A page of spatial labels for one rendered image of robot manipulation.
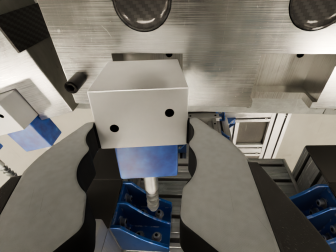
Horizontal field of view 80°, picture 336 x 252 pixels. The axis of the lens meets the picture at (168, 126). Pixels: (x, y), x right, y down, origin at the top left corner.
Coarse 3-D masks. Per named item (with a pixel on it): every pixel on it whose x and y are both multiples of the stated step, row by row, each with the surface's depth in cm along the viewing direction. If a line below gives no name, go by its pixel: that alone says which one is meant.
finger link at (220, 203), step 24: (192, 120) 11; (192, 144) 9; (216, 144) 9; (192, 168) 9; (216, 168) 8; (240, 168) 8; (192, 192) 7; (216, 192) 7; (240, 192) 7; (192, 216) 6; (216, 216) 6; (240, 216) 6; (264, 216) 6; (192, 240) 6; (216, 240) 5; (240, 240) 5; (264, 240) 5
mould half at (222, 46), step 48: (48, 0) 13; (96, 0) 13; (192, 0) 12; (240, 0) 12; (288, 0) 12; (96, 48) 15; (144, 48) 15; (192, 48) 14; (240, 48) 14; (288, 48) 14; (192, 96) 17; (240, 96) 16
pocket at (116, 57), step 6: (114, 54) 16; (120, 54) 17; (126, 54) 18; (132, 54) 18; (138, 54) 18; (144, 54) 18; (150, 54) 18; (156, 54) 17; (162, 54) 17; (168, 54) 18; (174, 54) 17; (180, 54) 17; (114, 60) 16; (120, 60) 17; (126, 60) 18; (180, 60) 18; (180, 66) 18
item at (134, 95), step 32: (128, 64) 13; (160, 64) 13; (96, 96) 10; (128, 96) 10; (160, 96) 10; (96, 128) 11; (128, 128) 11; (160, 128) 11; (128, 160) 14; (160, 160) 14
